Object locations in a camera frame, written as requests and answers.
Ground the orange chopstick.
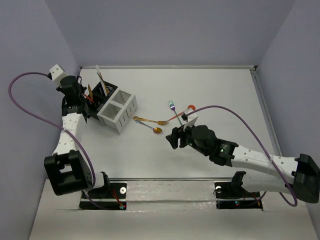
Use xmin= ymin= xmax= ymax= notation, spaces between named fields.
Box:
xmin=98 ymin=73 xmax=109 ymax=97

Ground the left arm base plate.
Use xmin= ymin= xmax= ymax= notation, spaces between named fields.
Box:
xmin=79 ymin=181 xmax=127 ymax=211

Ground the metal rail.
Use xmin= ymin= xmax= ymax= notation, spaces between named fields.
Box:
xmin=80 ymin=65 xmax=258 ymax=70
xmin=109 ymin=177 xmax=232 ymax=182

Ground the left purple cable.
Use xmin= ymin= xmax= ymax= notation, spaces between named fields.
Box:
xmin=8 ymin=72 xmax=121 ymax=210

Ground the purple cable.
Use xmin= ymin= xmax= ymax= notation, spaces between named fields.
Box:
xmin=8 ymin=72 xmax=121 ymax=210
xmin=187 ymin=105 xmax=298 ymax=207

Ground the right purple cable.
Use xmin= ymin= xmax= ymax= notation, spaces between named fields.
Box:
xmin=187 ymin=105 xmax=298 ymax=207

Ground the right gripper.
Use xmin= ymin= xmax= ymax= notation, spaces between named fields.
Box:
xmin=165 ymin=119 xmax=210 ymax=157

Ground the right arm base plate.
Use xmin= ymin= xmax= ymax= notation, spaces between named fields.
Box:
xmin=213 ymin=182 xmax=263 ymax=210

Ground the gold knife black handle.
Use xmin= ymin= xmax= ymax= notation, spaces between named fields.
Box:
xmin=87 ymin=84 xmax=94 ymax=102

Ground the black utensil container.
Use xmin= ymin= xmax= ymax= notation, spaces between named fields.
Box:
xmin=86 ymin=81 xmax=118 ymax=120

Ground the iridescent blue purple fork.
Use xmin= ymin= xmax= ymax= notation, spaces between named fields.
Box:
xmin=168 ymin=100 xmax=183 ymax=126

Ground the white utensil container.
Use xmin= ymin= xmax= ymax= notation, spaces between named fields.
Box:
xmin=97 ymin=89 xmax=138 ymax=135

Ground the metal rail front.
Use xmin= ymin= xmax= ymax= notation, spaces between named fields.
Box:
xmin=109 ymin=177 xmax=232 ymax=182

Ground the metal rail back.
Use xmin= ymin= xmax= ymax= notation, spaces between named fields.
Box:
xmin=80 ymin=65 xmax=258 ymax=70

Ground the iridescent metal spoon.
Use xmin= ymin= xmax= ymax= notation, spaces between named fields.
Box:
xmin=135 ymin=120 xmax=163 ymax=134

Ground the gold ornate fork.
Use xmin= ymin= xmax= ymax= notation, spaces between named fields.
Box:
xmin=132 ymin=116 xmax=170 ymax=126

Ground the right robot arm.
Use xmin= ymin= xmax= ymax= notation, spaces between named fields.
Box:
xmin=165 ymin=125 xmax=320 ymax=204

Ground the orange plastic spoon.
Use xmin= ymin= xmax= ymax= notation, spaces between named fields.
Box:
xmin=168 ymin=105 xmax=196 ymax=121

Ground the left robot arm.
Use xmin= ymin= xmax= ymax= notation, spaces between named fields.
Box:
xmin=44 ymin=75 xmax=112 ymax=198

